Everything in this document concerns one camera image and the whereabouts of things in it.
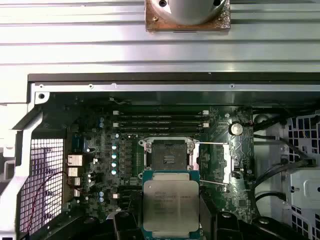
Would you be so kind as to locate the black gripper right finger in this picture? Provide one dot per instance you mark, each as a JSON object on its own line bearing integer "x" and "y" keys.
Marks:
{"x": 225, "y": 227}

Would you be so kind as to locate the black RAM slot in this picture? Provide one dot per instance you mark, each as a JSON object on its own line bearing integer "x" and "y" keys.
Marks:
{"x": 160, "y": 113}
{"x": 160, "y": 123}
{"x": 160, "y": 117}

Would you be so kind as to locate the silver coin cell battery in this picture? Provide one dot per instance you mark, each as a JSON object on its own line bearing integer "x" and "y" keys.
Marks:
{"x": 236, "y": 128}

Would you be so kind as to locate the metal socket cover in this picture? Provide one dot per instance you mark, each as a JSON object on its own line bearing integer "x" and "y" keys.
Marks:
{"x": 228, "y": 162}

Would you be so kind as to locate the brown square base plate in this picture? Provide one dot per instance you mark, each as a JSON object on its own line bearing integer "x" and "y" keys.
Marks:
{"x": 155, "y": 25}

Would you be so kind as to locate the CPU socket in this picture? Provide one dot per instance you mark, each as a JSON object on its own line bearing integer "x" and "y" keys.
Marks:
{"x": 170, "y": 152}

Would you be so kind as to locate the silver green CPU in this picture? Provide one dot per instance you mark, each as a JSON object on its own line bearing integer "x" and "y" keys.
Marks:
{"x": 171, "y": 205}

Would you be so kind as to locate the blue capacitor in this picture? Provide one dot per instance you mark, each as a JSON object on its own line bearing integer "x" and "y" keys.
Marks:
{"x": 114, "y": 156}
{"x": 114, "y": 147}
{"x": 114, "y": 164}
{"x": 114, "y": 172}

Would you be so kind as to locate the silver rear port block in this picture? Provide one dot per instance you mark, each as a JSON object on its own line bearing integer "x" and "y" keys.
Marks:
{"x": 74, "y": 181}
{"x": 75, "y": 160}
{"x": 74, "y": 172}

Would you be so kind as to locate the silver disk bay cage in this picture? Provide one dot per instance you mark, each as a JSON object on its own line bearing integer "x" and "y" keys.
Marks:
{"x": 272, "y": 155}

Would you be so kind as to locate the green motherboard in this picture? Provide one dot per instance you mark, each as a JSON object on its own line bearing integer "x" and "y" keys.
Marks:
{"x": 215, "y": 197}

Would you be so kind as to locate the black silver PC case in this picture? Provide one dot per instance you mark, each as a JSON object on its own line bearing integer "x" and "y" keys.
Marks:
{"x": 150, "y": 87}

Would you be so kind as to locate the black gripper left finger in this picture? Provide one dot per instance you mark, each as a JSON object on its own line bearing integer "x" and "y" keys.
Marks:
{"x": 127, "y": 227}

